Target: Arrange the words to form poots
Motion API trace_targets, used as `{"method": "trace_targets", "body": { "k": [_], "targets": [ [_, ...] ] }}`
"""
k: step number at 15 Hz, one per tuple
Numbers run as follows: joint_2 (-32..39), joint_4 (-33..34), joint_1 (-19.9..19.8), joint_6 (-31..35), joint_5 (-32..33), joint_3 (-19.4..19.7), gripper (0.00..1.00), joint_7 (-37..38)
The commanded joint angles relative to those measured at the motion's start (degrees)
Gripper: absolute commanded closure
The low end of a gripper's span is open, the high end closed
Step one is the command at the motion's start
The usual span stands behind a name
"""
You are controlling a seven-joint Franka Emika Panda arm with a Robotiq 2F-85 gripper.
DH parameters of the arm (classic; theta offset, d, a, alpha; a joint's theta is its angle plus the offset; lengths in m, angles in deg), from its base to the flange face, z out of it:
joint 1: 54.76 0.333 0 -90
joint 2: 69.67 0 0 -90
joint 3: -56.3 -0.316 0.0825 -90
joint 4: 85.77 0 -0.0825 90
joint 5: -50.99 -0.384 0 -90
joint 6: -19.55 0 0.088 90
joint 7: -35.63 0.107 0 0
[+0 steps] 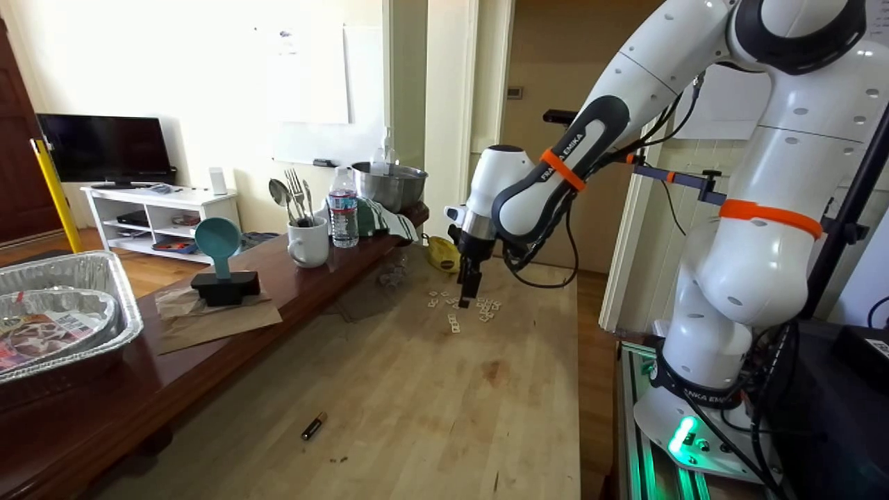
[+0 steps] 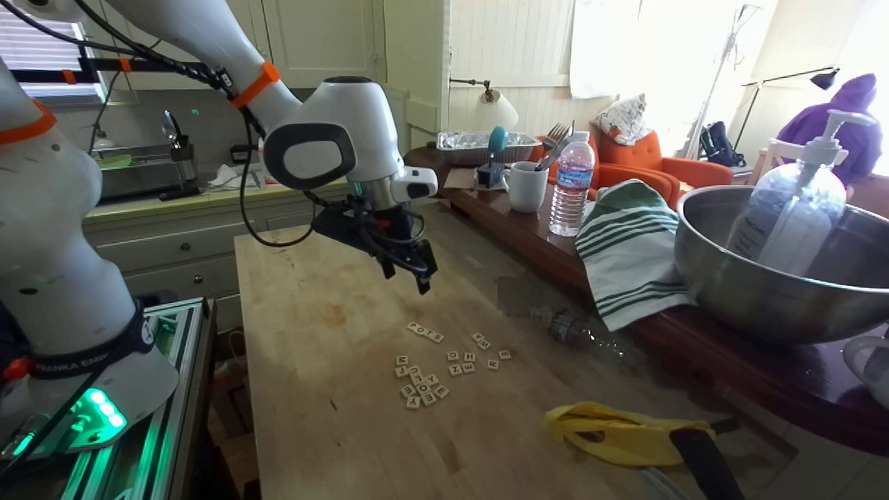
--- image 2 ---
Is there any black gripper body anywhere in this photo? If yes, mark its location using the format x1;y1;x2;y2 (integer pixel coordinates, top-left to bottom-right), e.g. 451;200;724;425
356;203;434;255

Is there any teal paddle on black base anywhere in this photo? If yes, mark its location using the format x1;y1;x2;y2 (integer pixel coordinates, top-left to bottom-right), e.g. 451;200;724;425
476;125;510;192

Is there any white ceramic mug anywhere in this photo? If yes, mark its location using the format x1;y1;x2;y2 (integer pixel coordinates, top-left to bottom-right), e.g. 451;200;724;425
503;158;549;218

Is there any clear plastic object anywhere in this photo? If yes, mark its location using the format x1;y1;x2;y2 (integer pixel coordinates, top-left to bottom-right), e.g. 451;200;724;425
544;308;633;360

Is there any white shade desk lamp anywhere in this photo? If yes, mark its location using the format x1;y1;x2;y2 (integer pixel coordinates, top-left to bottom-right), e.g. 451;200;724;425
451;76;521;137

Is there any clear plastic water bottle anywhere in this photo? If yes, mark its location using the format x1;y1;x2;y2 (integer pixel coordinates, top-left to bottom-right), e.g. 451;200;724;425
546;128;596;240

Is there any white papers pile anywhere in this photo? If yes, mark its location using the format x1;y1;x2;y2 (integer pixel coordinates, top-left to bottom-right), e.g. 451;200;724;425
206;162;273;192

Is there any green striped white towel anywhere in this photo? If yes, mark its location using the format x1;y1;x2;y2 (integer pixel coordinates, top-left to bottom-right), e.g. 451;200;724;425
571;179;701;333

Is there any white slatted shutter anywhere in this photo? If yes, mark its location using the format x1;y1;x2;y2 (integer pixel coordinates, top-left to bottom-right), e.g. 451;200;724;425
445;0;578;92

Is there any white drawer cabinet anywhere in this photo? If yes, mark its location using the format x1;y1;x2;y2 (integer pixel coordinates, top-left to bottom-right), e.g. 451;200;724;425
80;179;356;308

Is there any black tool on cabinet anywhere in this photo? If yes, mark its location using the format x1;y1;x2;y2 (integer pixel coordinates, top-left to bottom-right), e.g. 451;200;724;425
149;108;203;203

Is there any white patterned cushion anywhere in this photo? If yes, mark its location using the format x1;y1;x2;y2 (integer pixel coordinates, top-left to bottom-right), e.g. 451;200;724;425
591;92;649;147

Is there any orange cushion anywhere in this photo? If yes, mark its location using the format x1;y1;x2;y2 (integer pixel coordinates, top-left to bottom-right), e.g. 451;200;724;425
524;128;735;212

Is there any dark metal rod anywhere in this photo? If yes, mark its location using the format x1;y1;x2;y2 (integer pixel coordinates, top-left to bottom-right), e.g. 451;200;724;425
37;54;232;87

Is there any large steel mixing bowl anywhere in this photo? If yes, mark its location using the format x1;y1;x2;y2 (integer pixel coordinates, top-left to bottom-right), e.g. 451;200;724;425
671;183;889;348

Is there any black bag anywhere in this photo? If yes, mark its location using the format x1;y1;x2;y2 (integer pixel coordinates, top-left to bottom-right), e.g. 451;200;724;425
698;121;748;169

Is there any dark brown wooden counter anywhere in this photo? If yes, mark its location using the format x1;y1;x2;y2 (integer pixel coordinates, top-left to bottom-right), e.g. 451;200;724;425
406;142;889;460

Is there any clear pump soap bottle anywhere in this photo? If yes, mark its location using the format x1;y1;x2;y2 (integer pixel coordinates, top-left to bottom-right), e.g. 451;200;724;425
724;108;878;279

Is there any white window blind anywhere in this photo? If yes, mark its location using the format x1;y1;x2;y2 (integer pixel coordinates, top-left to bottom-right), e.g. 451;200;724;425
0;10;105;107

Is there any purple plush toy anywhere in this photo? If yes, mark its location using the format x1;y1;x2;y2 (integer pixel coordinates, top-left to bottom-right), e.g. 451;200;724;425
774;73;884;189

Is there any black floor lamp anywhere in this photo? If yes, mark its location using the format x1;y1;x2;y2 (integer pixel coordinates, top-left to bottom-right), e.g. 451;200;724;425
730;64;841;155

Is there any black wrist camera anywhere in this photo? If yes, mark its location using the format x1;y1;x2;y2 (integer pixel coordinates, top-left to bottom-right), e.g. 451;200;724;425
312;200;367;246

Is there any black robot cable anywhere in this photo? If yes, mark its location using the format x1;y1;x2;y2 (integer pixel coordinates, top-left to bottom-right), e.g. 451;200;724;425
66;0;323;251

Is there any orange forearm strap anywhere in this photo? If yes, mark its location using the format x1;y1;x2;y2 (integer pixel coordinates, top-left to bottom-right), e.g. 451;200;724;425
228;58;284;111

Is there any aluminium frame stand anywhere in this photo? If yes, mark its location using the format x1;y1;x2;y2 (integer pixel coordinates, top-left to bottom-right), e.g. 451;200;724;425
0;294;220;500

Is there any grey robot base mount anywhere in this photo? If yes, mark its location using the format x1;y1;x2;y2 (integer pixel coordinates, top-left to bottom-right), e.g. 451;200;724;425
0;344;182;455

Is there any black handle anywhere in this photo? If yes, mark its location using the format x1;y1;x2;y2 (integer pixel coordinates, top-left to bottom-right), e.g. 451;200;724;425
666;425;748;500

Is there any orange wide link strap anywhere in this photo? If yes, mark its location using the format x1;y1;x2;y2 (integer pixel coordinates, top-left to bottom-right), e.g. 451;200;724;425
0;101;60;151

